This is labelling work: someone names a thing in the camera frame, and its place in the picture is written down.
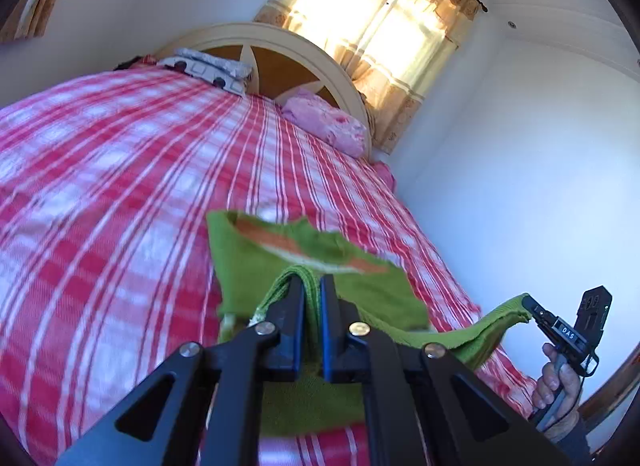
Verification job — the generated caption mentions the pink floral pillow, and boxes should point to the pink floral pillow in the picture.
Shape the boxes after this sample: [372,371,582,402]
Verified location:
[281,90,369,158]

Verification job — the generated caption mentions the beige curtain side window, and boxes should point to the beige curtain side window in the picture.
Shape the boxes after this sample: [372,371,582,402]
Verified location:
[1,0,56,43]

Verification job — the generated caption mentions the person's right hand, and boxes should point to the person's right hand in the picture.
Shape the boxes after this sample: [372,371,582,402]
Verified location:
[532,342,582,443]

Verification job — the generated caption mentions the red white plaid bedspread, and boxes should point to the red white plaid bedspread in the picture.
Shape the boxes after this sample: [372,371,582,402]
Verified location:
[1,68,535,465]

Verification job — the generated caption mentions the cream wooden headboard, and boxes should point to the cream wooden headboard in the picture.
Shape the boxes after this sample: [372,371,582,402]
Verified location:
[155,22,369,126]

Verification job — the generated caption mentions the green orange knit sweater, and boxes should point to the green orange knit sweater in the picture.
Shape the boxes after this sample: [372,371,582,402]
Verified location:
[206,211,530,437]

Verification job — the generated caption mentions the beige curtain behind headboard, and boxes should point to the beige curtain behind headboard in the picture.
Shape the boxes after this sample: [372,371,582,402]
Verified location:
[255,0,484,154]

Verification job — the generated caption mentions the grey white patterned pillow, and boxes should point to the grey white patterned pillow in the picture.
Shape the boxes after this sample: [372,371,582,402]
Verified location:
[158,48,253,96]

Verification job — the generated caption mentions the pink sheet bed edge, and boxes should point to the pink sheet bed edge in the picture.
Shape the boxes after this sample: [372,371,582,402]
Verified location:
[371,161,397,193]

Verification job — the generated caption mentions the right dark sleeve forearm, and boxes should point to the right dark sleeve forearm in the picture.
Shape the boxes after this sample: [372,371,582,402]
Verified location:
[556,418,592,466]

